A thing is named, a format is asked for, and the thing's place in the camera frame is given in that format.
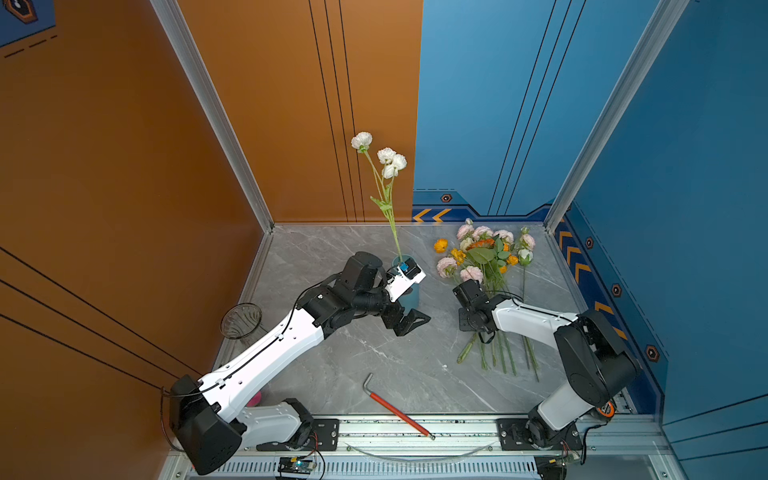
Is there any right aluminium corner post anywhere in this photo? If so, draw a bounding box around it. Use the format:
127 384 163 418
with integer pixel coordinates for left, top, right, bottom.
543 0 689 234

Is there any white rose flower stem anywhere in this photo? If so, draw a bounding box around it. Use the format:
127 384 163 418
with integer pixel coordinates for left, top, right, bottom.
517 227 540 381

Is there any pink carnation flower stem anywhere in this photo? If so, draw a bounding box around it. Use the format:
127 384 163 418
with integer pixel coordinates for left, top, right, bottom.
457 219 515 252

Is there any teal ceramic vase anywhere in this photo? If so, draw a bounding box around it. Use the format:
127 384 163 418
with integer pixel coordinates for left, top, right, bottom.
391 254 420 315

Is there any orange black tape measure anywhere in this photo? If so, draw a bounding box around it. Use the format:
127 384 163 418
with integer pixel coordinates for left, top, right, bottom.
594 400 616 422

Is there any aluminium corner post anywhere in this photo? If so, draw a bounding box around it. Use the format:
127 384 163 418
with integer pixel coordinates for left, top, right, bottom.
543 0 689 234
150 0 274 234

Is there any left aluminium corner post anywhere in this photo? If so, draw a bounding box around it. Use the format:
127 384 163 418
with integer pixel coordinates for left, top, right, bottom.
150 0 274 234

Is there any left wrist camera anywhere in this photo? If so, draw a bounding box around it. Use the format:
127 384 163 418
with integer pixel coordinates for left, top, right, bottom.
385 259 426 302

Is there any green circuit board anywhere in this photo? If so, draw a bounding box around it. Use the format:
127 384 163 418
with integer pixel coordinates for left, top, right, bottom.
276 457 318 480

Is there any pink peony flower stem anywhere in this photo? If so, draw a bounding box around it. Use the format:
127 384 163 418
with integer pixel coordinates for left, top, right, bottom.
437 256 518 375

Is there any red handled hex key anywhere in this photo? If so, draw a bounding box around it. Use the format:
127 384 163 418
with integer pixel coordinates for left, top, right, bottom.
362 373 436 441

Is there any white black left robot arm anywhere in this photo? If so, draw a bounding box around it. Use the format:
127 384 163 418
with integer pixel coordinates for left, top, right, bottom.
167 251 430 475

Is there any clear glass vase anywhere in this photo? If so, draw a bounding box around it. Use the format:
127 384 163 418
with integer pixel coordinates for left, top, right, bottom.
219 302 262 347

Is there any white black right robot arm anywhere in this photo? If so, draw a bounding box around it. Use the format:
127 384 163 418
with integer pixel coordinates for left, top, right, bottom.
453 280 642 450

